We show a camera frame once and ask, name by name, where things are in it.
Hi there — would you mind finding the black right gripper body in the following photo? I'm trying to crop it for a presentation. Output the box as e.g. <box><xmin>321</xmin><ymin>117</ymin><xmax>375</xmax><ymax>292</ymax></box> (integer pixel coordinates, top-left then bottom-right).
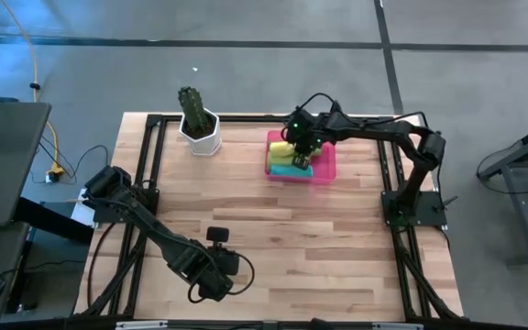
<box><xmin>298</xmin><ymin>116</ymin><xmax>329</xmax><ymax>157</ymax></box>

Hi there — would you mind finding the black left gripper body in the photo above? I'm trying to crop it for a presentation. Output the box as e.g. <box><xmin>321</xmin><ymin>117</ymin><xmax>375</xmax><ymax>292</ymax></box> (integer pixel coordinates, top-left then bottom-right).
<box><xmin>185</xmin><ymin>247</ymin><xmax>242</xmax><ymax>283</ymax></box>

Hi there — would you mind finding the teal microfiber towel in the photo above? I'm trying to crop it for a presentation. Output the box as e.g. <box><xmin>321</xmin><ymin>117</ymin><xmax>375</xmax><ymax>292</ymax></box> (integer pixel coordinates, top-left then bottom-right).
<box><xmin>269</xmin><ymin>163</ymin><xmax>314</xmax><ymax>179</ymax></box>

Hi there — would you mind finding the yellow microfiber towel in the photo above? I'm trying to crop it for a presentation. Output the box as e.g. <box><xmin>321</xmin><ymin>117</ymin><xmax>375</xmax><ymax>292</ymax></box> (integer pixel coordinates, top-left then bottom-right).
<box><xmin>269</xmin><ymin>140</ymin><xmax>298</xmax><ymax>158</ymax></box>

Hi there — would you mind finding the pink translucent plastic basket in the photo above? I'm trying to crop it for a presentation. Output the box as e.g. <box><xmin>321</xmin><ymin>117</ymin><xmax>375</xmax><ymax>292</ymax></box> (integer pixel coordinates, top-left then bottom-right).
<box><xmin>264</xmin><ymin>129</ymin><xmax>337</xmax><ymax>185</ymax></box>

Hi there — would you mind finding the white hexagonal plant pot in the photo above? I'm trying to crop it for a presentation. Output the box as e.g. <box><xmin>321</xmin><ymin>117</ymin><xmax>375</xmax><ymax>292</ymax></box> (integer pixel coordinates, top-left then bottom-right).
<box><xmin>178</xmin><ymin>107</ymin><xmax>224</xmax><ymax>158</ymax></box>

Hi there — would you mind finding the green cactus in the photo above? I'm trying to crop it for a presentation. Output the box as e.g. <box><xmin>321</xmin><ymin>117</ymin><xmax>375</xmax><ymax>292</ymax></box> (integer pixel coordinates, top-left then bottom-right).
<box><xmin>176</xmin><ymin>85</ymin><xmax>211</xmax><ymax>135</ymax></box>

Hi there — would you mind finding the white paper sheet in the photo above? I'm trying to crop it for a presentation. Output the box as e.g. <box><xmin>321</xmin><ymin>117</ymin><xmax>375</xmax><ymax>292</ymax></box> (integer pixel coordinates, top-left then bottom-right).
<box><xmin>70</xmin><ymin>188</ymin><xmax>103</xmax><ymax>229</ymax></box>

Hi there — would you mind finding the black desk beam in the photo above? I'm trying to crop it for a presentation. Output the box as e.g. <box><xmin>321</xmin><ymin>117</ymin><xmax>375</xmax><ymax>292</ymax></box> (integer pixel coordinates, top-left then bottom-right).
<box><xmin>14</xmin><ymin>196</ymin><xmax>95</xmax><ymax>245</ymax></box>

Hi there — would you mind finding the black metal stand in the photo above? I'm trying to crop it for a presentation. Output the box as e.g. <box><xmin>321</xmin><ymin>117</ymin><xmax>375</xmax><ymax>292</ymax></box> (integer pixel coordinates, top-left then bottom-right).
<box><xmin>477</xmin><ymin>116</ymin><xmax>528</xmax><ymax>268</ymax></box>

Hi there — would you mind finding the dark grey side desk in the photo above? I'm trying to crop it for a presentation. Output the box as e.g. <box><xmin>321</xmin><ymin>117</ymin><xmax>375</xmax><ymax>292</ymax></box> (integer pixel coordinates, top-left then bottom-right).
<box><xmin>0</xmin><ymin>101</ymin><xmax>53</xmax><ymax>229</ymax></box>

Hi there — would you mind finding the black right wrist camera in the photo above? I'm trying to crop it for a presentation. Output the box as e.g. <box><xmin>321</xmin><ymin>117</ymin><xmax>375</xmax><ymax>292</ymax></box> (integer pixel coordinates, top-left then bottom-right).
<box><xmin>283</xmin><ymin>108</ymin><xmax>314</xmax><ymax>141</ymax></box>

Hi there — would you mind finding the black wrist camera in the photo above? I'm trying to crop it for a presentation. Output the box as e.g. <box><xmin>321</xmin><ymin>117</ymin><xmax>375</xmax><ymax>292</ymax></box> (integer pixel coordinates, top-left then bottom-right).
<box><xmin>283</xmin><ymin>108</ymin><xmax>314</xmax><ymax>141</ymax></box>
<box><xmin>205</xmin><ymin>225</ymin><xmax>230</xmax><ymax>244</ymax></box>

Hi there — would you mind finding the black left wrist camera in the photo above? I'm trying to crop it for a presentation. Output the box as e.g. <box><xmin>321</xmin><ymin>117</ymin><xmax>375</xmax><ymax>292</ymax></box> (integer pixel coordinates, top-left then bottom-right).
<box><xmin>205</xmin><ymin>225</ymin><xmax>230</xmax><ymax>244</ymax></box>

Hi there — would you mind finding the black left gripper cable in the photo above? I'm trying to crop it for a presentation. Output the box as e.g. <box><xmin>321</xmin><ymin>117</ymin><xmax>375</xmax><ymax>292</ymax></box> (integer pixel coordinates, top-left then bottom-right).
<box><xmin>186</xmin><ymin>251</ymin><xmax>257</xmax><ymax>305</ymax></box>

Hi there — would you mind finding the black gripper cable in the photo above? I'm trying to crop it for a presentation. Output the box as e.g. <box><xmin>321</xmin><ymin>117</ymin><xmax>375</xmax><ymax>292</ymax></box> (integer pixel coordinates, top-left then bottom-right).
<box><xmin>296</xmin><ymin>92</ymin><xmax>341</xmax><ymax>121</ymax></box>
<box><xmin>186</xmin><ymin>251</ymin><xmax>257</xmax><ymax>305</ymax></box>

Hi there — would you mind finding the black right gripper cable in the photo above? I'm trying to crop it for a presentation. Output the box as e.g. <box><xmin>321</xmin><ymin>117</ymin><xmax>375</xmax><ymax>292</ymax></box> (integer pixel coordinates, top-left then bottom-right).
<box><xmin>296</xmin><ymin>92</ymin><xmax>341</xmax><ymax>121</ymax></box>

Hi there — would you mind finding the black aluminium table frame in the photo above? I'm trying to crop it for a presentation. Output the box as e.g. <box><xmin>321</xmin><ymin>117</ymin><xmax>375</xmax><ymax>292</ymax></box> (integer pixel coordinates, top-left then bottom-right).
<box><xmin>73</xmin><ymin>113</ymin><xmax>465</xmax><ymax>322</ymax></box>

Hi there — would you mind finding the silver metal bracket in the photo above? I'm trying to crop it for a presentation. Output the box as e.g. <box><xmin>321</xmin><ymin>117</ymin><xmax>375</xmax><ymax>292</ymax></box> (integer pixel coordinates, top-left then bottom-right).
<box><xmin>115</xmin><ymin>320</ymin><xmax>169</xmax><ymax>330</ymax></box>
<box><xmin>371</xmin><ymin>322</ymin><xmax>425</xmax><ymax>330</ymax></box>

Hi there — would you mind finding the thin black floor cable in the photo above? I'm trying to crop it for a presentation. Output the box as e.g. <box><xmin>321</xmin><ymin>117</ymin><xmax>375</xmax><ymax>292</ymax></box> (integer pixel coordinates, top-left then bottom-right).
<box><xmin>38</xmin><ymin>137</ymin><xmax>112</xmax><ymax>184</ymax></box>

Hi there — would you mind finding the black stand cable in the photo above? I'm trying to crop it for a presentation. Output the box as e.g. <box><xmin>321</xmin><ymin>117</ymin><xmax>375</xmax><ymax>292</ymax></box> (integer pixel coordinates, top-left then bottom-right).
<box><xmin>476</xmin><ymin>139</ymin><xmax>528</xmax><ymax>196</ymax></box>

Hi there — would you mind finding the yellow extension cord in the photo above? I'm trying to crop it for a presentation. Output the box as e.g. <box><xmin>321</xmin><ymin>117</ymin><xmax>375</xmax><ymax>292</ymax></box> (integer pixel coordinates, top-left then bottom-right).
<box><xmin>0</xmin><ymin>0</ymin><xmax>67</xmax><ymax>183</ymax></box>

